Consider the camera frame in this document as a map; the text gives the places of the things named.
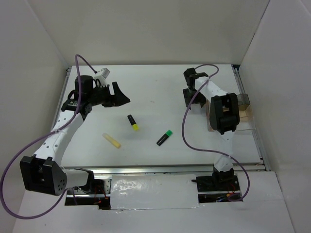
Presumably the aluminium front rail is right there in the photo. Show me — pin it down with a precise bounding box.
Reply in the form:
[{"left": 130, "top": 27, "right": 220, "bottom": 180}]
[{"left": 63, "top": 165, "right": 268, "bottom": 176}]

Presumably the pale yellow highlighter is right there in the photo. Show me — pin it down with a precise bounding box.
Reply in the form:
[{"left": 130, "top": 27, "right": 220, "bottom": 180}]
[{"left": 103, "top": 133, "right": 121, "bottom": 149}]

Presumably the clear compartment organizer box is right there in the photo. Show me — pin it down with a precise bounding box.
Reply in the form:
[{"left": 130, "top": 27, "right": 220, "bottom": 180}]
[{"left": 206, "top": 93, "right": 253, "bottom": 134}]

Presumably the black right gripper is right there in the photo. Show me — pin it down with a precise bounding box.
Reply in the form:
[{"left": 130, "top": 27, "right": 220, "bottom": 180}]
[{"left": 184, "top": 88, "right": 207, "bottom": 109}]

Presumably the black yellow-capped highlighter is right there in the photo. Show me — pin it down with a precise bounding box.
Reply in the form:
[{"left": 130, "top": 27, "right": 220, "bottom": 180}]
[{"left": 127, "top": 115, "right": 139, "bottom": 131}]

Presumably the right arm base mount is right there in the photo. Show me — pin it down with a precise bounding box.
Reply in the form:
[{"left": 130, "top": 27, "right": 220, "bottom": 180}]
[{"left": 192, "top": 168, "right": 242, "bottom": 203}]

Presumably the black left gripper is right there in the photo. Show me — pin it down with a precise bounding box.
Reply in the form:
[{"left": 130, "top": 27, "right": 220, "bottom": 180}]
[{"left": 87, "top": 82, "right": 130, "bottom": 108}]

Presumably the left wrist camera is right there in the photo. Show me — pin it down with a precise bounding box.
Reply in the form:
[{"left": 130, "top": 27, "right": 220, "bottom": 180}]
[{"left": 95, "top": 68, "right": 110, "bottom": 79}]

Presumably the white foil sheet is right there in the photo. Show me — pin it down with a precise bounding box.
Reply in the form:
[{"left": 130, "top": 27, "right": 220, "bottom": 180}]
[{"left": 110, "top": 174, "right": 199, "bottom": 210}]

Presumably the black green-capped highlighter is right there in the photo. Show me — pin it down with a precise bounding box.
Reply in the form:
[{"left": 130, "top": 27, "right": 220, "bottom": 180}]
[{"left": 156, "top": 130, "right": 173, "bottom": 146}]

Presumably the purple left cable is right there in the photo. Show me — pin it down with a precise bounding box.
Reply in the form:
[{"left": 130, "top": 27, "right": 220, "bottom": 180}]
[{"left": 0, "top": 54, "right": 98, "bottom": 220}]

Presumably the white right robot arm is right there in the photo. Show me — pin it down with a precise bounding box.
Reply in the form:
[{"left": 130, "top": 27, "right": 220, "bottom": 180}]
[{"left": 182, "top": 68, "right": 240, "bottom": 190}]

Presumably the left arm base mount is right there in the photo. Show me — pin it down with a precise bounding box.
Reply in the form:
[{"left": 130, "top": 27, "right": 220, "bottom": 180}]
[{"left": 65, "top": 171, "right": 112, "bottom": 210}]

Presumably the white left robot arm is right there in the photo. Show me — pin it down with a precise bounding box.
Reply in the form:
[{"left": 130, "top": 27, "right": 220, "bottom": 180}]
[{"left": 19, "top": 75, "right": 130, "bottom": 196}]

